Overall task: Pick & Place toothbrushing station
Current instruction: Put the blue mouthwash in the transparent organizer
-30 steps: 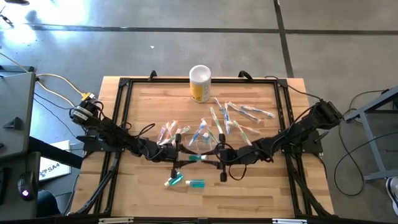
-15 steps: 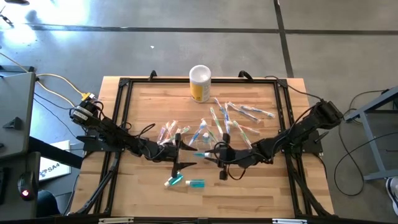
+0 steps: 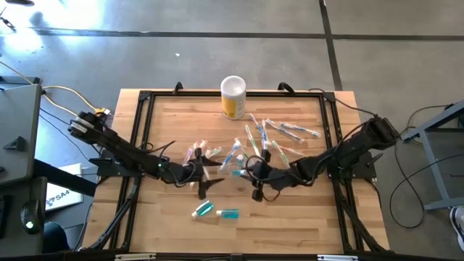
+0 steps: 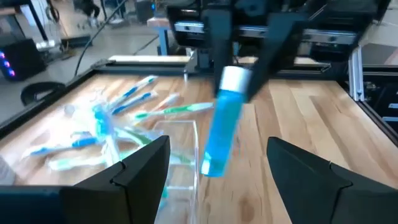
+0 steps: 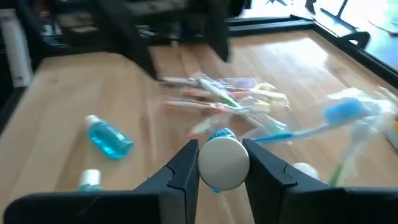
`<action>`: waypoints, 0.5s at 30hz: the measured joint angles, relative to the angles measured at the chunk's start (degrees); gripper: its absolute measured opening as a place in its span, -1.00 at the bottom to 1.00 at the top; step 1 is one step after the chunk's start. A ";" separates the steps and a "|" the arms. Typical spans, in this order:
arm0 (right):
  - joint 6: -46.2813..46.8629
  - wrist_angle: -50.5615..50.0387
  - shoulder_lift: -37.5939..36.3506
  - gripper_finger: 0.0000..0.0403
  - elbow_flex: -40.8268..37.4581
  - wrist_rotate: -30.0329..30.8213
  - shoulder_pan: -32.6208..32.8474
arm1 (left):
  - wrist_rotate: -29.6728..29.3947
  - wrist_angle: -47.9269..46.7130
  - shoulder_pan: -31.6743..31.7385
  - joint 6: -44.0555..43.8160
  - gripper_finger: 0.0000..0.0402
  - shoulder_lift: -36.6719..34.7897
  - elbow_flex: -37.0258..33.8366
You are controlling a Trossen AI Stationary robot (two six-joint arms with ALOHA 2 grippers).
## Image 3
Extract yellow cable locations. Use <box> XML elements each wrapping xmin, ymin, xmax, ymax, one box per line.
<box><xmin>0</xmin><ymin>60</ymin><xmax>107</xmax><ymax>117</ymax></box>

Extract grey desk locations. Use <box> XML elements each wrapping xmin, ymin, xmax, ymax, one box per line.
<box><xmin>0</xmin><ymin>75</ymin><xmax>44</xmax><ymax>186</ymax></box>

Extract grey metal stand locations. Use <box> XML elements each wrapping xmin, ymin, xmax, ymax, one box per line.
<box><xmin>400</xmin><ymin>100</ymin><xmax>464</xmax><ymax>212</ymax></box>

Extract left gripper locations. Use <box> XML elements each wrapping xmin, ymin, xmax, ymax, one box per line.
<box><xmin>165</xmin><ymin>146</ymin><xmax>227</xmax><ymax>201</ymax></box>

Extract white printed sign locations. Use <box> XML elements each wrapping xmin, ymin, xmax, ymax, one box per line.
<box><xmin>45</xmin><ymin>162</ymin><xmax>85</xmax><ymax>212</ymax></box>

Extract person's leg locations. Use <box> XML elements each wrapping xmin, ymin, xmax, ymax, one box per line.
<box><xmin>42</xmin><ymin>220</ymin><xmax>70</xmax><ymax>254</ymax></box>

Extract person's shoe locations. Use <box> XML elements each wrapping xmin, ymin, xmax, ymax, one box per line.
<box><xmin>449</xmin><ymin>205</ymin><xmax>464</xmax><ymax>252</ymax></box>

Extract black desk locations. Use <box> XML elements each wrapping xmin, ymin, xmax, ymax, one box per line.
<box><xmin>0</xmin><ymin>176</ymin><xmax>50</xmax><ymax>257</ymax></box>

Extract black computer mouse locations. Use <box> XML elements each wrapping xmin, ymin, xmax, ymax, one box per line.
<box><xmin>20</xmin><ymin>199</ymin><xmax>44</xmax><ymax>236</ymax></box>

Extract silver bracket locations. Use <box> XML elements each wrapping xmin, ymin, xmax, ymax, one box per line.
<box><xmin>114</xmin><ymin>253</ymin><xmax>157</xmax><ymax>261</ymax></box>
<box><xmin>317</xmin><ymin>254</ymin><xmax>359</xmax><ymax>261</ymax></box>

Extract black bracket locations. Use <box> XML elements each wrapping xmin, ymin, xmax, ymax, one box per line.
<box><xmin>2</xmin><ymin>136</ymin><xmax>27</xmax><ymax>152</ymax></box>

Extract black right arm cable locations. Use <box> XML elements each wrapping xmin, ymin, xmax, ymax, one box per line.
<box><xmin>307</xmin><ymin>87</ymin><xmax>378</xmax><ymax>119</ymax></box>

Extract black floor cable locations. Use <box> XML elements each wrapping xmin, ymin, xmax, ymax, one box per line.
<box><xmin>389</xmin><ymin>154</ymin><xmax>464</xmax><ymax>230</ymax></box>

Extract white yellow wipes canister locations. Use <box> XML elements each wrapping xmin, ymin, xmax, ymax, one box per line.
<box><xmin>220</xmin><ymin>75</ymin><xmax>247</xmax><ymax>120</ymax></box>

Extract black support beam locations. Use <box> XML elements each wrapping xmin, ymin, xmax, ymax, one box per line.
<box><xmin>33</xmin><ymin>158</ymin><xmax>98</xmax><ymax>199</ymax></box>

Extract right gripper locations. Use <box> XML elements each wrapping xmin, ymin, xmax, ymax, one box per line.
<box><xmin>238</xmin><ymin>148</ymin><xmax>294</xmax><ymax>204</ymax></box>

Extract black diagonal strut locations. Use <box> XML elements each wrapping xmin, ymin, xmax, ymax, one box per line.
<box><xmin>331</xmin><ymin>179</ymin><xmax>388</xmax><ymax>254</ymax></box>
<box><xmin>86</xmin><ymin>176</ymin><xmax>143</xmax><ymax>252</ymax></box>

